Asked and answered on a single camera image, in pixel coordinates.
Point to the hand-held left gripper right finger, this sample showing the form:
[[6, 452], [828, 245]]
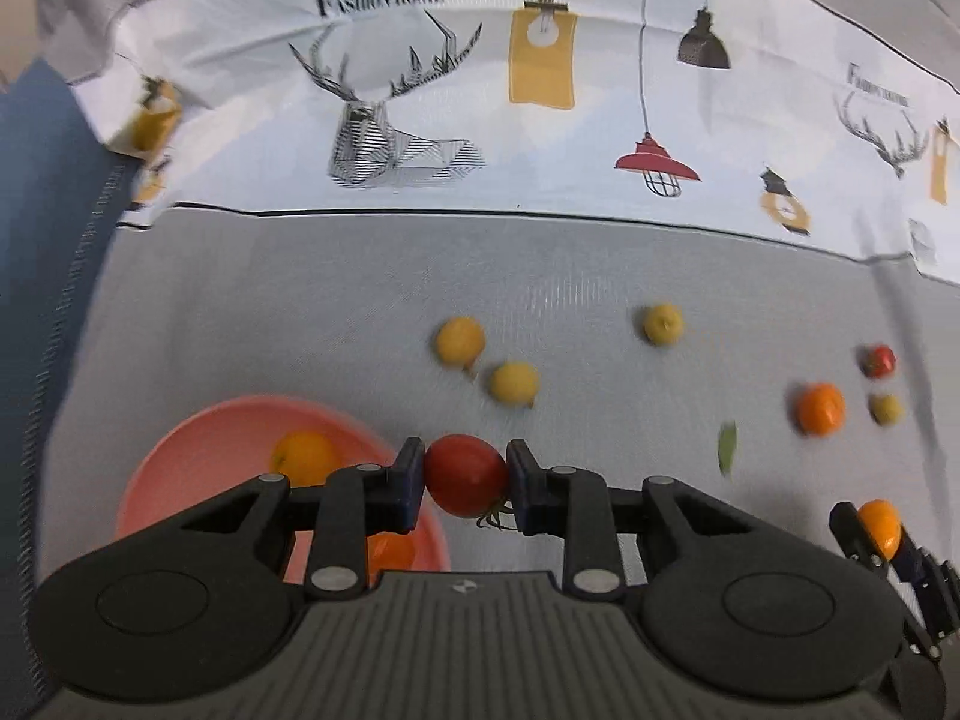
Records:
[[519, 484]]

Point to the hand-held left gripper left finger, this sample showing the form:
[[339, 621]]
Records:
[[409, 484]]

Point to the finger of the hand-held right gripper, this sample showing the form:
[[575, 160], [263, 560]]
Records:
[[846, 532], [911, 562]]

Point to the orange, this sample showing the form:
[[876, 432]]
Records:
[[304, 457], [820, 409], [390, 551], [879, 525]]

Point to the yellow round fruit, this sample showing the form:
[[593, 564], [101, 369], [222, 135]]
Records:
[[460, 341], [514, 382]]

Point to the pink plate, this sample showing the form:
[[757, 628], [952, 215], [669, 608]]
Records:
[[210, 450]]

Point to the small yellow-green fruit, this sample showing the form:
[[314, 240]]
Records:
[[663, 324], [886, 409]]

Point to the green leaf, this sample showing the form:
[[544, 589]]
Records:
[[727, 448]]

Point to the grey printed bed sheet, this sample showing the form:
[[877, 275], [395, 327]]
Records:
[[300, 315]]

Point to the blue sofa armrest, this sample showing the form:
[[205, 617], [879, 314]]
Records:
[[52, 277]]

